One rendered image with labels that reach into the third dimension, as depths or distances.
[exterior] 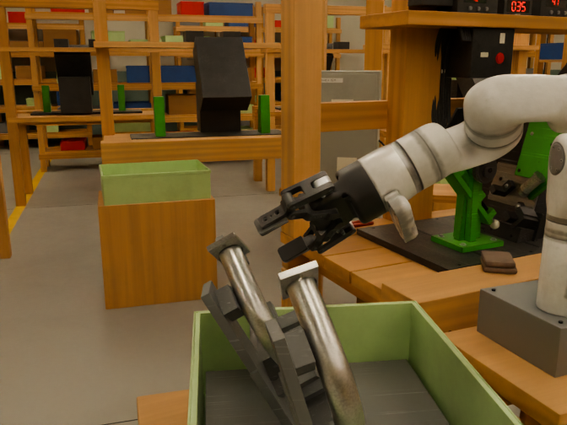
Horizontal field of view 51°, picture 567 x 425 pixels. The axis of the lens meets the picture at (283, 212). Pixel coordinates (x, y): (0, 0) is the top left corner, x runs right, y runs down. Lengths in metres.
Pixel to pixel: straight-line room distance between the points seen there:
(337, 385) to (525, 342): 0.71
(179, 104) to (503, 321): 7.46
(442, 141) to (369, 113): 1.25
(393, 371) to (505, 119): 0.57
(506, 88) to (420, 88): 1.24
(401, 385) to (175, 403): 0.41
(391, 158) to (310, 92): 1.05
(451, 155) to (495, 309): 0.59
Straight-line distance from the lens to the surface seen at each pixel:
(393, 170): 0.72
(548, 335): 1.19
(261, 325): 0.73
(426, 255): 1.63
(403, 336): 1.18
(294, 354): 0.56
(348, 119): 1.93
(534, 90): 0.76
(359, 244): 1.76
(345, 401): 0.58
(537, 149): 1.88
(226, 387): 1.09
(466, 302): 1.40
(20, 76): 10.88
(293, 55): 1.74
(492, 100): 0.73
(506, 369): 1.20
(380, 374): 1.13
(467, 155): 0.77
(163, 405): 1.16
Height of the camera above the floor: 1.40
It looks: 14 degrees down
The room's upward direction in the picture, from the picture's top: straight up
